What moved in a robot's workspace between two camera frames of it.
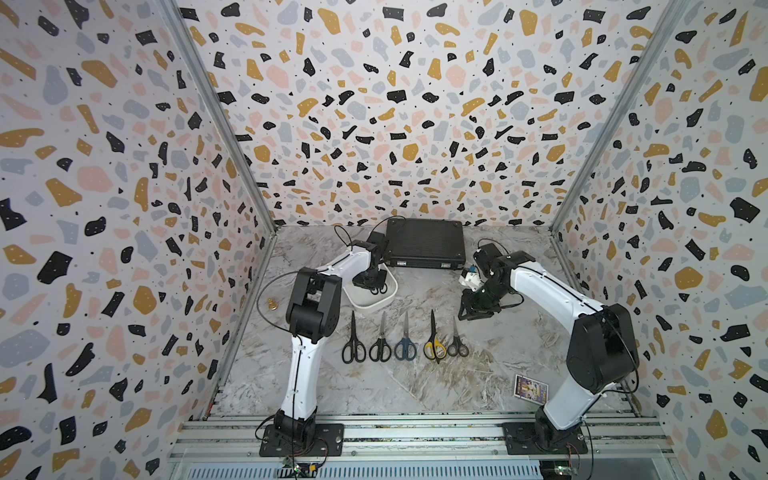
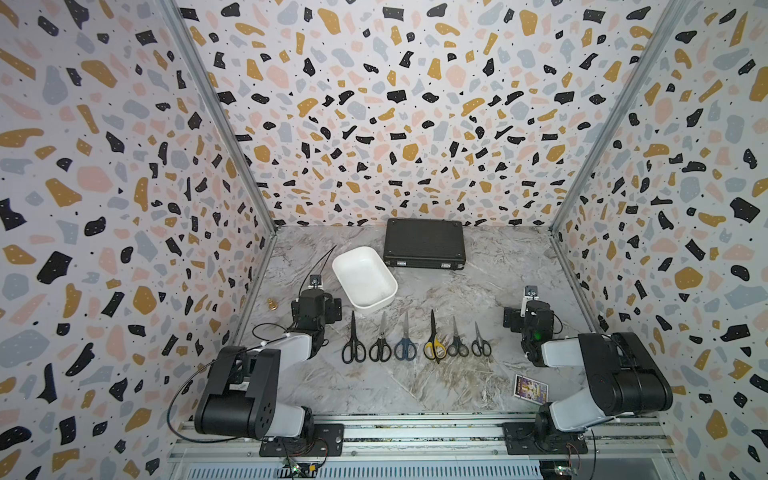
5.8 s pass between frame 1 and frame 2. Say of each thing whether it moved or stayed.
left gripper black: moved
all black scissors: stayed
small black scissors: moved
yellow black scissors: stayed
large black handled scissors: stayed
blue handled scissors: stayed
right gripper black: moved
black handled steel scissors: stayed
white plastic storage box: stayed
